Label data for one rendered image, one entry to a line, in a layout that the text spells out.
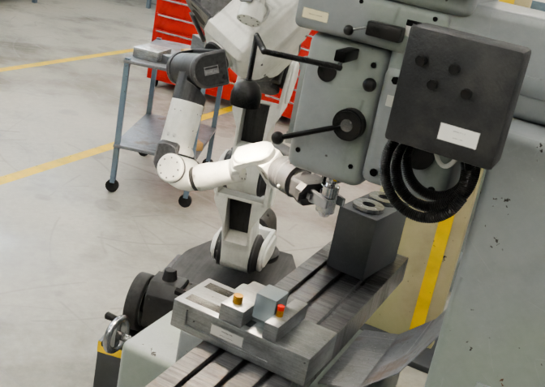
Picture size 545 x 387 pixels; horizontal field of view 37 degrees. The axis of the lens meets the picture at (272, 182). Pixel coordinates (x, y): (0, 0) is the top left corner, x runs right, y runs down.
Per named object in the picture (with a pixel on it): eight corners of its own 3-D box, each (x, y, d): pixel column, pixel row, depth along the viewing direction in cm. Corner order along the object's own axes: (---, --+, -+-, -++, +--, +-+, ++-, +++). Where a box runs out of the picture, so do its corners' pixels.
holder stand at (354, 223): (325, 265, 234) (340, 201, 227) (360, 246, 252) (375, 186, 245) (362, 281, 228) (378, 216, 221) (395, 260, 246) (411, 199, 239)
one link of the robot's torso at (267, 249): (222, 243, 310) (228, 212, 305) (272, 257, 306) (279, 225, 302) (206, 264, 290) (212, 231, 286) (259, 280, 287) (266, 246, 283)
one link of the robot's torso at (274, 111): (225, 181, 281) (251, 47, 269) (274, 194, 278) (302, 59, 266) (212, 191, 266) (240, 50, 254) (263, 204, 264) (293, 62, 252)
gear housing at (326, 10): (290, 25, 176) (299, -21, 173) (332, 19, 198) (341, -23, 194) (439, 64, 164) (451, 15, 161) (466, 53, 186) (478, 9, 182)
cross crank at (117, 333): (89, 354, 234) (94, 318, 230) (114, 337, 244) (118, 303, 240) (135, 376, 228) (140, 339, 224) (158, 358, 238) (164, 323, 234)
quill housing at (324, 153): (281, 166, 187) (308, 28, 177) (316, 148, 206) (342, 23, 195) (358, 191, 181) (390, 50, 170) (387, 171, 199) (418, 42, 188)
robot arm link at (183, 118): (140, 174, 218) (162, 94, 218) (164, 180, 230) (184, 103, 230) (178, 185, 214) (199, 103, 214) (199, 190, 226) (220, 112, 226)
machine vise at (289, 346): (169, 324, 187) (176, 282, 184) (204, 303, 200) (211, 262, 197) (303, 387, 174) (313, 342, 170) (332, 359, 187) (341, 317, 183)
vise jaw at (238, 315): (217, 318, 180) (220, 302, 179) (251, 295, 193) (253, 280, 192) (240, 328, 178) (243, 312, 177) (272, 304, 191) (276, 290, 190)
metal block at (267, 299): (251, 316, 181) (256, 292, 179) (264, 307, 187) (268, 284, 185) (272, 325, 179) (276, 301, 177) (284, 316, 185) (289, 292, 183)
